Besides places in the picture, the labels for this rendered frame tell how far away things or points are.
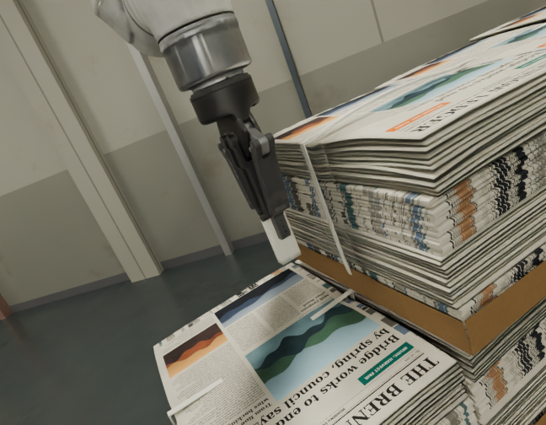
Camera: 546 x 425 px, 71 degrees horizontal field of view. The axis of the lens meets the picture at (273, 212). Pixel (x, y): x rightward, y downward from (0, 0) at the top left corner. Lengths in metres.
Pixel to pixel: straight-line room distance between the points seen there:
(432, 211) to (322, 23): 2.50
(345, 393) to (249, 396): 0.12
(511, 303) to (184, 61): 0.41
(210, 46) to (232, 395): 0.39
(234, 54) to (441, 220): 0.26
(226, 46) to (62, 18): 3.01
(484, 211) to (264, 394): 0.31
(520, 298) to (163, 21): 0.45
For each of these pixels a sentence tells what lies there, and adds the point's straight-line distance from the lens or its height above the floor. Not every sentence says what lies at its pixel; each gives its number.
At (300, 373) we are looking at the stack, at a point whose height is 0.83.
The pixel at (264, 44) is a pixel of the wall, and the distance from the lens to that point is 2.83.
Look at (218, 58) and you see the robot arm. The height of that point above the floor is 1.18.
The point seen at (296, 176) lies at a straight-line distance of 0.56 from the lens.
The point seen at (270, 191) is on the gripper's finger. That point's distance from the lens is 0.44.
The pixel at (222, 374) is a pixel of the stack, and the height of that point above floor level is 0.83.
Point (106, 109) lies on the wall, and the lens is 3.30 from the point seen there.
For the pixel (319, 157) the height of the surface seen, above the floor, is 1.04.
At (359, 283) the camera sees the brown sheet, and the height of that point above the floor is 0.86.
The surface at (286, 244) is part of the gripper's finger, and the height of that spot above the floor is 0.95.
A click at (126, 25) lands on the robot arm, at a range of 0.58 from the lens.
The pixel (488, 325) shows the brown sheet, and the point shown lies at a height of 0.86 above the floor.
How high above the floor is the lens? 1.14
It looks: 18 degrees down
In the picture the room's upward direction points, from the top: 22 degrees counter-clockwise
